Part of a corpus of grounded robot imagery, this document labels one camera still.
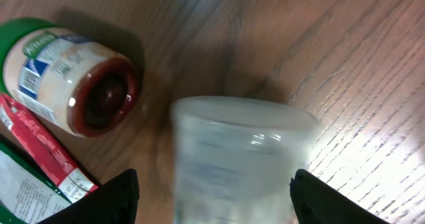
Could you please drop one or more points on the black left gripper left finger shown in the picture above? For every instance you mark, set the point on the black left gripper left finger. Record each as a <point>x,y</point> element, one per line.
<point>115,202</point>

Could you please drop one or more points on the green lid jar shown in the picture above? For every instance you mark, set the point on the green lid jar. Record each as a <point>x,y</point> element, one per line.
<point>79,85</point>

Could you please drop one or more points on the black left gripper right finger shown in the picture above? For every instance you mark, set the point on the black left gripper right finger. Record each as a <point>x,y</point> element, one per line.
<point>315,202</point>

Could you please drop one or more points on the white round tub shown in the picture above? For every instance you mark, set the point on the white round tub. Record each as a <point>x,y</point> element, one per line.
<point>235,158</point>

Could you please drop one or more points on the red snack package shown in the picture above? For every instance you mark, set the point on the red snack package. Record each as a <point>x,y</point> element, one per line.
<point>47,152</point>

